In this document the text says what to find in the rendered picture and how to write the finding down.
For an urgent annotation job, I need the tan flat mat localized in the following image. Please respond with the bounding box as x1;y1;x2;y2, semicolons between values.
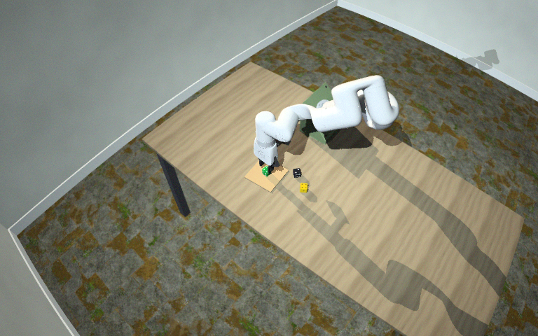
245;161;288;192

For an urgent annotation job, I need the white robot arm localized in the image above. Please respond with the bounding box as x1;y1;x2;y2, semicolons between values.
255;76;399;148

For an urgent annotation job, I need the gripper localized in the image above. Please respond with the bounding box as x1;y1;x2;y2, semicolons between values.
254;138;280;173

